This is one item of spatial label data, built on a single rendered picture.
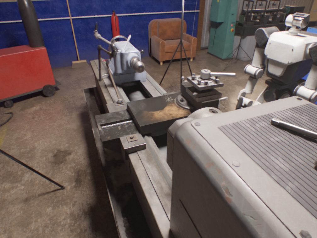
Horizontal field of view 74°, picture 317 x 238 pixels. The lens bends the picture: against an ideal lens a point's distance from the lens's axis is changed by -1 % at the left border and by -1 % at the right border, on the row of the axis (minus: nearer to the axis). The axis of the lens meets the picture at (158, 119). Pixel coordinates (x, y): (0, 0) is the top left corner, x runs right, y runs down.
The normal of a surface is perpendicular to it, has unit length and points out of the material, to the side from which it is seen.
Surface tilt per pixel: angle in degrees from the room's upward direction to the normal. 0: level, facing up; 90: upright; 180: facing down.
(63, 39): 90
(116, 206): 0
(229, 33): 90
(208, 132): 0
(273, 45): 90
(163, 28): 93
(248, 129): 0
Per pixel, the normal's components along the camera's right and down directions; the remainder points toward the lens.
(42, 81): 0.67, 0.40
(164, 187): 0.00, -0.84
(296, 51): -0.32, 0.44
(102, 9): 0.37, 0.50
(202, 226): -0.93, 0.21
